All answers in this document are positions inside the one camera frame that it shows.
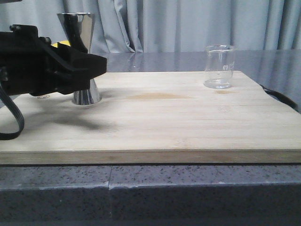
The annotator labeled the grey curtain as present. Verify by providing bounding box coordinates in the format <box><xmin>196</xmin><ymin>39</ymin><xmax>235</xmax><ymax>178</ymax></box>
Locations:
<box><xmin>0</xmin><ymin>0</ymin><xmax>301</xmax><ymax>53</ymax></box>

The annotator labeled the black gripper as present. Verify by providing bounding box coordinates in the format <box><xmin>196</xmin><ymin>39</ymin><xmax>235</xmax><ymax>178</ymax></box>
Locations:
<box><xmin>0</xmin><ymin>24</ymin><xmax>107</xmax><ymax>96</ymax></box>

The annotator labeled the light wooden cutting board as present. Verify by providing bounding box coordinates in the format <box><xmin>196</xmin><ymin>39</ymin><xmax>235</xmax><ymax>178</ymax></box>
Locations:
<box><xmin>0</xmin><ymin>71</ymin><xmax>301</xmax><ymax>164</ymax></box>

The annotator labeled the black board handle strap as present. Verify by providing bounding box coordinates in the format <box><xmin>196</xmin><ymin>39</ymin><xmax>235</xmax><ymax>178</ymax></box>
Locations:
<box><xmin>260</xmin><ymin>84</ymin><xmax>298</xmax><ymax>110</ymax></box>

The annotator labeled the black ribbon cable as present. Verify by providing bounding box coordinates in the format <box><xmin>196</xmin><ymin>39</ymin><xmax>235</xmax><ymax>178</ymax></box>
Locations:
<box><xmin>0</xmin><ymin>65</ymin><xmax>25</xmax><ymax>141</ymax></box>

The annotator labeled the steel double jigger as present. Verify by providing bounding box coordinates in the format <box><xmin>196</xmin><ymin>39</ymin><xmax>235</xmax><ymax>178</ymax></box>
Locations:
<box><xmin>57</xmin><ymin>12</ymin><xmax>102</xmax><ymax>105</ymax></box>

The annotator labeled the glass beaker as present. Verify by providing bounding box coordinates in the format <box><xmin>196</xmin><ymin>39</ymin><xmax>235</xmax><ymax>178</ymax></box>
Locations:
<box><xmin>204</xmin><ymin>45</ymin><xmax>236</xmax><ymax>89</ymax></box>

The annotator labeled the yellow lemon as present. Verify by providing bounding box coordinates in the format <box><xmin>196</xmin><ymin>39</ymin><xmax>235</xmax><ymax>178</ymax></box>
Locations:
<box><xmin>52</xmin><ymin>40</ymin><xmax>70</xmax><ymax>48</ymax></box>

